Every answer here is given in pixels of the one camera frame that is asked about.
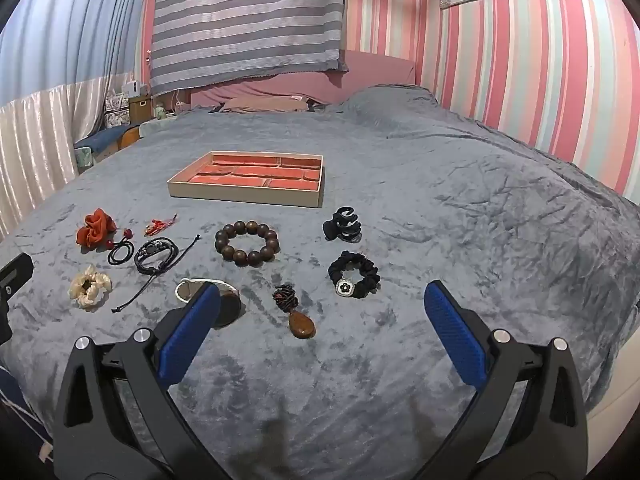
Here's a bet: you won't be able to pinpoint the brown wooden bead bracelet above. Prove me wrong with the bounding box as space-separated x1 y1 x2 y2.
214 220 280 267

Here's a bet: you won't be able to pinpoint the black hair tie red beads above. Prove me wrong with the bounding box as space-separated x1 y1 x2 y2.
103 228 136 265

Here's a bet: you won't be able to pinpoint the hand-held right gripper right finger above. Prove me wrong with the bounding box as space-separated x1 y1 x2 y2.
415 280 589 480

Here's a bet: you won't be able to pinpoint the pink strap watch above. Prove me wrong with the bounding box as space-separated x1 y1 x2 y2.
174 277 241 329

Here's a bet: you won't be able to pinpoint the black braided cord bracelet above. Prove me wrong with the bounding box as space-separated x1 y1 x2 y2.
111 234 201 314

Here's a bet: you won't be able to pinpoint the blue cushion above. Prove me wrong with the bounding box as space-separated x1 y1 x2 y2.
75 125 138 158

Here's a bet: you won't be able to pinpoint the cream satin curtain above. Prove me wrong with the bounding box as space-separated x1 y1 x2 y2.
0 72 132 241

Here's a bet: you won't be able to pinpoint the grey plush blanket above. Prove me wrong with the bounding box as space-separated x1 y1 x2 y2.
0 85 640 480

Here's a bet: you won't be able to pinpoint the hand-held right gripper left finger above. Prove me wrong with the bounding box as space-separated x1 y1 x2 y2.
52 284 228 480

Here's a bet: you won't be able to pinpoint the beige jewelry tray red lining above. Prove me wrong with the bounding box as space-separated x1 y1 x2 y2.
167 151 325 209

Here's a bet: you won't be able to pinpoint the red fabric scrunchie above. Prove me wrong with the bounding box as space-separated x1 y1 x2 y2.
76 208 117 249

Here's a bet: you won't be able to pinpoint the pink headboard cover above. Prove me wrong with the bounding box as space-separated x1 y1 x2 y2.
190 50 419 112

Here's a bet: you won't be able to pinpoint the red cord charm bracelet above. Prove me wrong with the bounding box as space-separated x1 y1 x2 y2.
144 214 179 236

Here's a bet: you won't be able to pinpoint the cream bead bracelet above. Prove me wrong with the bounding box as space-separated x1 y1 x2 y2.
68 263 113 310

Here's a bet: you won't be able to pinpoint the black hair claw clip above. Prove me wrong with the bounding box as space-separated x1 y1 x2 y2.
322 206 362 242

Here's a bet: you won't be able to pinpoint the pink pillow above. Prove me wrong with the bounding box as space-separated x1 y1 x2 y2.
219 93 309 114

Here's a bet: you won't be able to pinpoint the striped grey pillow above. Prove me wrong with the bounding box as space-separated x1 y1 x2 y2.
149 0 349 97

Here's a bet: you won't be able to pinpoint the floral patterned box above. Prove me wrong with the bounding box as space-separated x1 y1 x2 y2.
104 91 131 129

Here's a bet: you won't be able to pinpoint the brown pendant bead necklace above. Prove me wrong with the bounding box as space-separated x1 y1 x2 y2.
272 283 317 339

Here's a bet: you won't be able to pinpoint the brown cardboard box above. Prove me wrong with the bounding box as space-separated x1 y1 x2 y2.
128 95 151 124

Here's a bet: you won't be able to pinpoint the black scrunchie with flower charm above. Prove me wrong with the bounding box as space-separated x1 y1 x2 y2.
328 250 381 299

